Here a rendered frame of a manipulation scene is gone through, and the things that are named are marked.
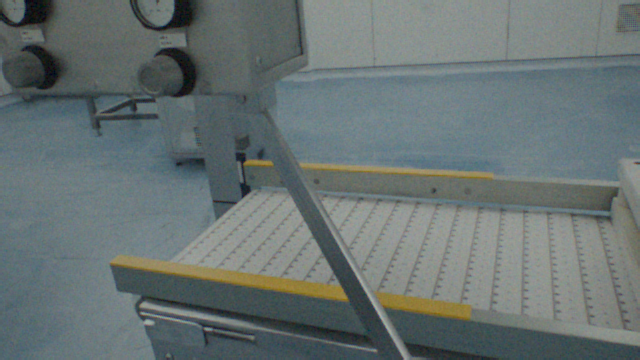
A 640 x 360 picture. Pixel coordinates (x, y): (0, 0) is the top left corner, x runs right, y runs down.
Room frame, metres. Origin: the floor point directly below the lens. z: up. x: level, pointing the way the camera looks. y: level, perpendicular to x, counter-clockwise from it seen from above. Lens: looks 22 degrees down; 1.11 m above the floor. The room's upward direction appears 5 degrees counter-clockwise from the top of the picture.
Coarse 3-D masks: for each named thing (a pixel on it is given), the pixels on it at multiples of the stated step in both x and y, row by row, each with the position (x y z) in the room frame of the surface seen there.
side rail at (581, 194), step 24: (264, 168) 0.67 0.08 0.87; (360, 192) 0.62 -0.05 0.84; (384, 192) 0.60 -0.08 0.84; (408, 192) 0.59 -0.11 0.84; (456, 192) 0.57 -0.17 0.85; (480, 192) 0.56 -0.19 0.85; (504, 192) 0.55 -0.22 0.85; (528, 192) 0.53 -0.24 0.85; (552, 192) 0.53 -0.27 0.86; (576, 192) 0.52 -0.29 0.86; (600, 192) 0.51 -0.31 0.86
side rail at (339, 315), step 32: (128, 288) 0.43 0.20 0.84; (160, 288) 0.41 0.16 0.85; (192, 288) 0.40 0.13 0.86; (224, 288) 0.38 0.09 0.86; (256, 288) 0.37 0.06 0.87; (288, 320) 0.36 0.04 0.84; (320, 320) 0.35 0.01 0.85; (352, 320) 0.34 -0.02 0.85; (416, 320) 0.32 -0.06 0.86; (448, 320) 0.31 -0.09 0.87; (480, 320) 0.30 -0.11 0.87; (512, 320) 0.30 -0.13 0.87; (544, 320) 0.29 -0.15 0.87; (480, 352) 0.30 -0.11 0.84; (512, 352) 0.29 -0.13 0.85; (544, 352) 0.28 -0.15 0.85; (576, 352) 0.27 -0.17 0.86; (608, 352) 0.27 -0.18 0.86
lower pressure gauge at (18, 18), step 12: (0, 0) 0.39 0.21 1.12; (12, 0) 0.38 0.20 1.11; (24, 0) 0.38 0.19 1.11; (36, 0) 0.38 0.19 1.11; (0, 12) 0.39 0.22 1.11; (12, 12) 0.38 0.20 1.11; (24, 12) 0.38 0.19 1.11; (36, 12) 0.38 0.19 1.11; (12, 24) 0.38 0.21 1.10; (24, 24) 0.38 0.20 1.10
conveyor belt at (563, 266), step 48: (288, 192) 0.65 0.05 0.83; (240, 240) 0.52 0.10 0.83; (288, 240) 0.51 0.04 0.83; (384, 240) 0.49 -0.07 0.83; (432, 240) 0.48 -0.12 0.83; (480, 240) 0.47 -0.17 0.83; (528, 240) 0.46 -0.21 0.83; (576, 240) 0.45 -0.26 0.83; (384, 288) 0.40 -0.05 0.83; (432, 288) 0.39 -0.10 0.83; (480, 288) 0.39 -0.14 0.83; (528, 288) 0.38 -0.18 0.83; (576, 288) 0.37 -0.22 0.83; (624, 288) 0.37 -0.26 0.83
